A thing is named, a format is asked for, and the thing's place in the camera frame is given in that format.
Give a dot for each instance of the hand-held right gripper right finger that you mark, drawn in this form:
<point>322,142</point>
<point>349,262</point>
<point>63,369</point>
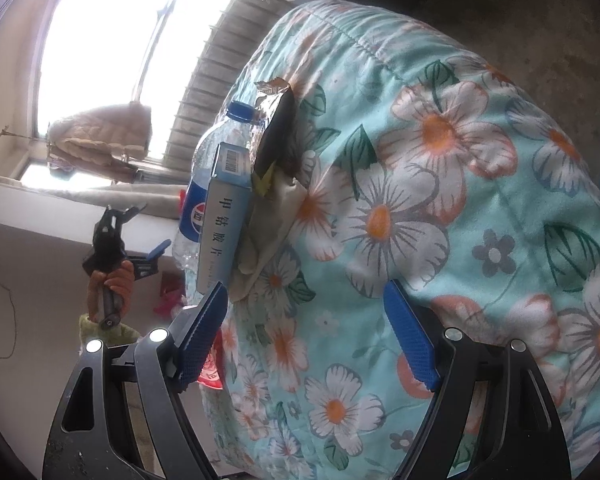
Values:
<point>412,340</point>

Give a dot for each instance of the red white snack bag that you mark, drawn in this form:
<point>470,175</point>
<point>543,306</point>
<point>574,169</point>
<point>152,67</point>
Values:
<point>212,367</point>

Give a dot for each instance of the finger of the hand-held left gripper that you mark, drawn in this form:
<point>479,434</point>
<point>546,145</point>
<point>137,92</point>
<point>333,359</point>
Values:
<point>127,212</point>
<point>157,252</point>

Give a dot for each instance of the floral blanket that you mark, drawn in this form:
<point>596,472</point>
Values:
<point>430,210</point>

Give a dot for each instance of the metal balcony railing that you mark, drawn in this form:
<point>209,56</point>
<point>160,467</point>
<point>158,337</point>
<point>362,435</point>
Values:
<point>205,85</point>

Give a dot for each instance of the dark foil snack bag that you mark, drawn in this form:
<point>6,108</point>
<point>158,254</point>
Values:
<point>280,130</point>

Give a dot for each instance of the beige padded jacket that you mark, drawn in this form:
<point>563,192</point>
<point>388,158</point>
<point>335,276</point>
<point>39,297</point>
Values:
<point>100,132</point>

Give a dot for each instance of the crumpled beige paper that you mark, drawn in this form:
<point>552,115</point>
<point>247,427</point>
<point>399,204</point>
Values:
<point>272,220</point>

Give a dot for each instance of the light blue cardboard box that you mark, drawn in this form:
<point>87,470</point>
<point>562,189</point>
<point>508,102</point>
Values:
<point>220,230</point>

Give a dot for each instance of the person's left hand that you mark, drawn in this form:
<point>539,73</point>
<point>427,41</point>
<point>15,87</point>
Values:
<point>124,275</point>

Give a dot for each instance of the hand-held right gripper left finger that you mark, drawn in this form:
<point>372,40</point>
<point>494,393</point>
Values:
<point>200,340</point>

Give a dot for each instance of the clear bottle with blue label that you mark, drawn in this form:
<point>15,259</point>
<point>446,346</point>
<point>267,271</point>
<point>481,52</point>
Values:
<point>197,210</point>

